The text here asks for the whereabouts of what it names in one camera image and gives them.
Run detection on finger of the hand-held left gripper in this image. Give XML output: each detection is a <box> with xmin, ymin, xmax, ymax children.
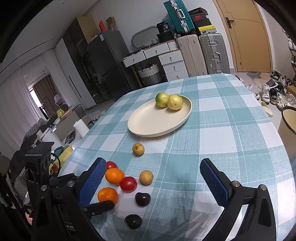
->
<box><xmin>82</xmin><ymin>200</ymin><xmax>115</xmax><ymax>219</ymax></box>

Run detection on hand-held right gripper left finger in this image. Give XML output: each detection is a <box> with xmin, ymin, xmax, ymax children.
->
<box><xmin>30</xmin><ymin>157</ymin><xmax>107</xmax><ymax>241</ymax></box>

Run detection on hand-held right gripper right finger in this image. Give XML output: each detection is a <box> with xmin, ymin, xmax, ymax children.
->
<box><xmin>200</xmin><ymin>158</ymin><xmax>277</xmax><ymax>241</ymax></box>

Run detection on orange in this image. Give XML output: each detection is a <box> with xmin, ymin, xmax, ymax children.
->
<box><xmin>105</xmin><ymin>168</ymin><xmax>125</xmax><ymax>185</ymax></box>
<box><xmin>97</xmin><ymin>187</ymin><xmax>119</xmax><ymax>205</ymax></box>

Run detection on dark purple plum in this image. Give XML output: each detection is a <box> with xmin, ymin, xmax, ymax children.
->
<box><xmin>135</xmin><ymin>192</ymin><xmax>151</xmax><ymax>207</ymax></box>
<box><xmin>125</xmin><ymin>214</ymin><xmax>142</xmax><ymax>230</ymax></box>

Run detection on small brown round fruit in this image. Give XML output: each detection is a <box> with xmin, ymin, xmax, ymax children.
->
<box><xmin>139</xmin><ymin>170</ymin><xmax>154</xmax><ymax>186</ymax></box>
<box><xmin>132</xmin><ymin>143</ymin><xmax>145</xmax><ymax>156</ymax></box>

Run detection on cream oval plate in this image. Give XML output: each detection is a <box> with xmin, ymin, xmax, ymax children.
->
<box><xmin>128</xmin><ymin>95</ymin><xmax>192</xmax><ymax>138</ymax></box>

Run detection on green bag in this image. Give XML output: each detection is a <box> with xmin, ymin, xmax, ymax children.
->
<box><xmin>54</xmin><ymin>144</ymin><xmax>74</xmax><ymax>160</ymax></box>

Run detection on white paper towel roll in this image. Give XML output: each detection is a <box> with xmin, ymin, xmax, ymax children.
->
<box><xmin>73</xmin><ymin>118</ymin><xmax>90</xmax><ymax>139</ymax></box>

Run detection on teal white checkered tablecloth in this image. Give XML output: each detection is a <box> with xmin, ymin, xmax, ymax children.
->
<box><xmin>57</xmin><ymin>74</ymin><xmax>296</xmax><ymax>241</ymax></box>

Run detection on white sheer curtain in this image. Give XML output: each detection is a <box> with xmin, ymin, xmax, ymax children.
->
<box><xmin>0</xmin><ymin>65</ymin><xmax>31</xmax><ymax>151</ymax></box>

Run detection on brown curtain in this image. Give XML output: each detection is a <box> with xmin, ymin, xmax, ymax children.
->
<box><xmin>32</xmin><ymin>74</ymin><xmax>58</xmax><ymax>112</ymax></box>

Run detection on white tall cabinet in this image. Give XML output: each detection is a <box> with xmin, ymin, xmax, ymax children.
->
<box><xmin>55</xmin><ymin>38</ymin><xmax>96</xmax><ymax>109</ymax></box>

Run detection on beige slipper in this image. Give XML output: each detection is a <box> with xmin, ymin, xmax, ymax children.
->
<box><xmin>261</xmin><ymin>101</ymin><xmax>274</xmax><ymax>117</ymax></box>

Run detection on cream trash bin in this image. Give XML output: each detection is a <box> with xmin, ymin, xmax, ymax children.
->
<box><xmin>277</xmin><ymin>106</ymin><xmax>296</xmax><ymax>139</ymax></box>

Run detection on green yellow citrus fruit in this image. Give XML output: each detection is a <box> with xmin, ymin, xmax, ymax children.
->
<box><xmin>155</xmin><ymin>92</ymin><xmax>170</xmax><ymax>108</ymax></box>

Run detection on black wardrobe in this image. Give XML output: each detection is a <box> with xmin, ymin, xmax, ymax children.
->
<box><xmin>62</xmin><ymin>18</ymin><xmax>104</xmax><ymax>105</ymax></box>

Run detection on pile of sneakers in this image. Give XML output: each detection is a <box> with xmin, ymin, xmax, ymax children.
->
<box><xmin>235</xmin><ymin>70</ymin><xmax>296</xmax><ymax>110</ymax></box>

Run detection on grey floor mat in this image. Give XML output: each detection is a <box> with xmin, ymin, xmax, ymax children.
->
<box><xmin>246</xmin><ymin>71</ymin><xmax>269</xmax><ymax>88</ymax></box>

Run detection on dark grey refrigerator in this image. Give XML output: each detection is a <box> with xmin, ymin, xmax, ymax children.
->
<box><xmin>87</xmin><ymin>31</ymin><xmax>139</xmax><ymax>101</ymax></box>

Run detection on woven laundry basket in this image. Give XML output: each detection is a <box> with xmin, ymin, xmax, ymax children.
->
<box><xmin>138</xmin><ymin>64</ymin><xmax>162</xmax><ymax>86</ymax></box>

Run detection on beige suitcase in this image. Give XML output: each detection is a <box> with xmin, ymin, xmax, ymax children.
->
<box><xmin>174</xmin><ymin>34</ymin><xmax>207</xmax><ymax>78</ymax></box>

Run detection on silver suitcase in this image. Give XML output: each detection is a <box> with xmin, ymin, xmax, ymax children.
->
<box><xmin>198</xmin><ymin>32</ymin><xmax>230</xmax><ymax>75</ymax></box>

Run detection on white dresser with drawers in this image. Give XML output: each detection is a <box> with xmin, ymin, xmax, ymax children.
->
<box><xmin>122</xmin><ymin>40</ymin><xmax>189</xmax><ymax>87</ymax></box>

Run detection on large cardboard box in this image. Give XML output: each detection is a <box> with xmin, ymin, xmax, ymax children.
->
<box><xmin>76</xmin><ymin>16</ymin><xmax>102</xmax><ymax>44</ymax></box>

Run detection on tan wooden door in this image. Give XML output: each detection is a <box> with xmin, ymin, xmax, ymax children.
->
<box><xmin>213</xmin><ymin>0</ymin><xmax>273</xmax><ymax>73</ymax></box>

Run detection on oval grey mirror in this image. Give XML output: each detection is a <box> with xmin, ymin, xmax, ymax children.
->
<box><xmin>131</xmin><ymin>26</ymin><xmax>159</xmax><ymax>47</ymax></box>

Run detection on yellow black shoe box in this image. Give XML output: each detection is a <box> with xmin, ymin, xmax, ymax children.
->
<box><xmin>198</xmin><ymin>25</ymin><xmax>218</xmax><ymax>35</ymax></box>

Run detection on brown cardboard pieces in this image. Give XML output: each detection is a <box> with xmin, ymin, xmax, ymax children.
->
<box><xmin>106</xmin><ymin>17</ymin><xmax>118</xmax><ymax>32</ymax></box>

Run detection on black printed box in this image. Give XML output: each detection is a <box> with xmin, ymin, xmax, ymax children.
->
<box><xmin>157</xmin><ymin>22</ymin><xmax>171</xmax><ymax>33</ymax></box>

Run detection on teal suitcase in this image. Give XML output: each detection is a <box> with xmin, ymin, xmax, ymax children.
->
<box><xmin>163</xmin><ymin>0</ymin><xmax>194</xmax><ymax>34</ymax></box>

